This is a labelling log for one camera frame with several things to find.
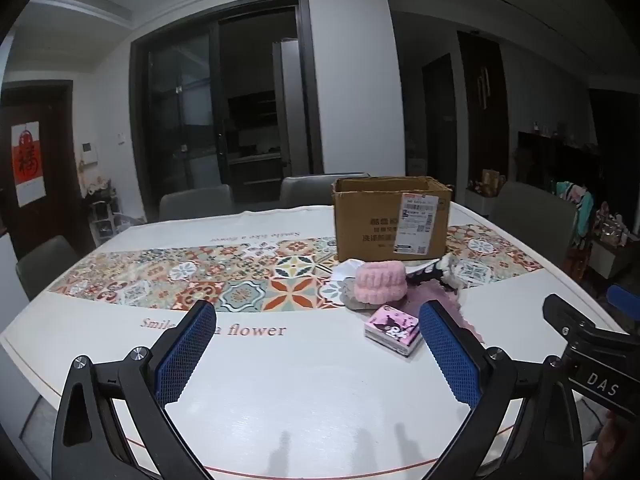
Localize small storage rack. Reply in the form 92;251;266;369
86;175;125;247

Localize colourful hanging clothes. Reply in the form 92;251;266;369
554;180;597;250

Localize red wall calendar poster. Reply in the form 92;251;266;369
11;121;47;207

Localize grey floral fabric pouch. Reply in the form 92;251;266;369
340;280;372;312

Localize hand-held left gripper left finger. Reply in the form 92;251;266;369
51;300;217;480

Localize white microfiber cloth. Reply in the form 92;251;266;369
332;258;368;283

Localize white low cabinet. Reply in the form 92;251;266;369
465;186;502;217

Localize brown cardboard box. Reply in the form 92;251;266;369
331;175;453;262

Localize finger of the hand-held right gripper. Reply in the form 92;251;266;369
543;293;597;335
607;283;640;322

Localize dark sliding glass door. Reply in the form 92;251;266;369
129;0;325;222

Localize grey dining chair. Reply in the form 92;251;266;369
15;235;81;302
159;184;236;222
489;181;581;274
279;172;371;209

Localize mauve pink cloth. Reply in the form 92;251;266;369
402;280;486;343

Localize pink tissue packet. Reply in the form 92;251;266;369
363;303;425;357

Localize dark tall cabinet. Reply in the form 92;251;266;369
456;30;512;197

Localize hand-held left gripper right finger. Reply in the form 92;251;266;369
418;300;586;480

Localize dark sideboard with ornaments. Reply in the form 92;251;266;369
515;129;601;197

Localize dark wooden door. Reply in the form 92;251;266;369
0;80;85;261

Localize grey refrigerator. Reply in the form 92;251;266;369
272;39;312;177

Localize fluffy pink headband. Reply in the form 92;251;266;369
354;260;407;307

